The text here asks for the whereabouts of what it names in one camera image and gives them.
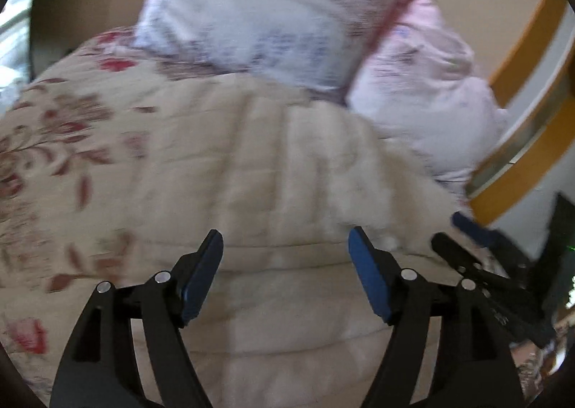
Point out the pink printed pillow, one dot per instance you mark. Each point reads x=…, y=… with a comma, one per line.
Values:
x=417, y=93

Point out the white blue printed pillow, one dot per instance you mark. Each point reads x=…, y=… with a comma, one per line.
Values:
x=251, y=8

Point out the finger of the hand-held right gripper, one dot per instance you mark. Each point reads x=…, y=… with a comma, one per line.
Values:
x=471, y=226
x=503, y=295

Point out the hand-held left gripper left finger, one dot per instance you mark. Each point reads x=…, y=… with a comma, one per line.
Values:
x=202, y=282

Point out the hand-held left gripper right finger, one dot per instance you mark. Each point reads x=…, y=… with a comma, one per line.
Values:
x=373, y=278

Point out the floral bedspread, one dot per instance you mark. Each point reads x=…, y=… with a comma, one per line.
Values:
x=54, y=129

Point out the window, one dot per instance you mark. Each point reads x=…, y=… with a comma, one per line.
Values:
x=10, y=44

